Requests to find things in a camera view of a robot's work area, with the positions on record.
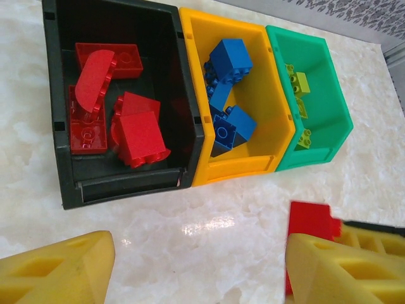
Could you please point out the green plastic bin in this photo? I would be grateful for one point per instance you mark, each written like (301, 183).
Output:
(329, 95)

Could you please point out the yellow plastic bin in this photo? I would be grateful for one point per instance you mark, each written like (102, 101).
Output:
(262, 111)

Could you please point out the black plastic bin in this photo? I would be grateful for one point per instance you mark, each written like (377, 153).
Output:
(126, 187)

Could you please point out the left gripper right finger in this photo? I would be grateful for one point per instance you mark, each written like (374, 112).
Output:
(348, 272)

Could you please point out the blue lego brick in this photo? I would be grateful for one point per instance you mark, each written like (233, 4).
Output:
(243, 123)
(231, 58)
(223, 134)
(209, 74)
(221, 95)

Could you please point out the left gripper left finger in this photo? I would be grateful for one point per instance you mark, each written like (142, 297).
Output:
(47, 278)

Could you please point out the aluminium frame rail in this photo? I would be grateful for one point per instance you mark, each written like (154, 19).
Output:
(395, 58)

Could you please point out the red lego brick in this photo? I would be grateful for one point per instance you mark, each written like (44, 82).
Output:
(140, 139)
(87, 133)
(139, 103)
(129, 60)
(93, 79)
(308, 218)

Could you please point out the lime green lego brick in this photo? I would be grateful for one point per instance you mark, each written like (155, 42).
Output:
(304, 139)
(302, 83)

